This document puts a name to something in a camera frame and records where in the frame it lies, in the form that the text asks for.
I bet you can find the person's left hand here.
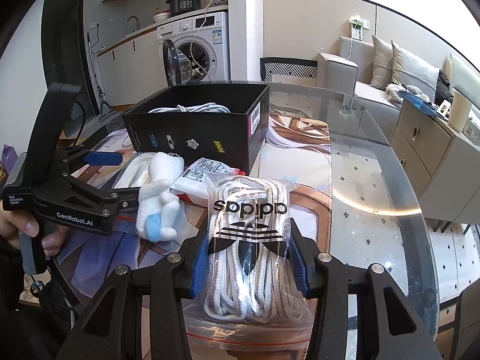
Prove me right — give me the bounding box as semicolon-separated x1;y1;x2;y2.
1;207;69;256

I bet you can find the beige throw pillow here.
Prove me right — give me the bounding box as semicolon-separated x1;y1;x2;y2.
370;35;394;90

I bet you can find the black kitchen faucet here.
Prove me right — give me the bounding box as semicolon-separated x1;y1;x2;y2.
126;16;140;33

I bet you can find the black cardboard box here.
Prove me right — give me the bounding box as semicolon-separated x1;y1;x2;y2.
123;82;269;174

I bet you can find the adidas bag of white laces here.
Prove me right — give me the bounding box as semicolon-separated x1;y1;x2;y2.
202;171;316;331

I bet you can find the grey throw pillow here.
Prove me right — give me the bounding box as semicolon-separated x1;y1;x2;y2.
391;41;439;101

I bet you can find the white blue plush toy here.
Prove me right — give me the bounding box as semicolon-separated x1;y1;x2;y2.
136;152;185;243

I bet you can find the white bowl on counter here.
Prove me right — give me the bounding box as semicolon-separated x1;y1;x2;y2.
153;10;171;23

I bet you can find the black electric pressure cooker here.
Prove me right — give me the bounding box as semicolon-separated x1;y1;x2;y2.
166;0;202;16

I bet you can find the white front-load washing machine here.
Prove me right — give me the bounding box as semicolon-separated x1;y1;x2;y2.
156;10;230;82

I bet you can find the black patterned chair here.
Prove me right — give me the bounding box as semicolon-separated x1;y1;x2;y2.
259;57;317;86

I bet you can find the floor mop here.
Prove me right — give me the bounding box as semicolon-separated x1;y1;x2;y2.
87;33;113;120

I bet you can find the grey usb cable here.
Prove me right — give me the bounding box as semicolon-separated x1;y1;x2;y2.
148;101;232;115

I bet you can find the anime printed desk mat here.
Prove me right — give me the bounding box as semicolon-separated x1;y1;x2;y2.
48;92;335;360

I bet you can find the white packet with red seal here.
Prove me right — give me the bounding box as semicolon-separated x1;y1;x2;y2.
171;158;245;207

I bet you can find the white paper cup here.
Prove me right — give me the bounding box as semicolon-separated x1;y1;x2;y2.
448;88;471;133

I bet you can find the wall socket with chargers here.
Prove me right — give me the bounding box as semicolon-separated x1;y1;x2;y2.
348;15;370;41

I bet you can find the blue folder on cabinet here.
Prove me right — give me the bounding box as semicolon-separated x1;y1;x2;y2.
398;90;448;121

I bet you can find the beige sofa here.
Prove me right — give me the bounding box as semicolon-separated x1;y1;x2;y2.
316;35;479;138

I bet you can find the beige drawer cabinet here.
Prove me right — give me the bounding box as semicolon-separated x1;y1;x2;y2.
391;100;480;224

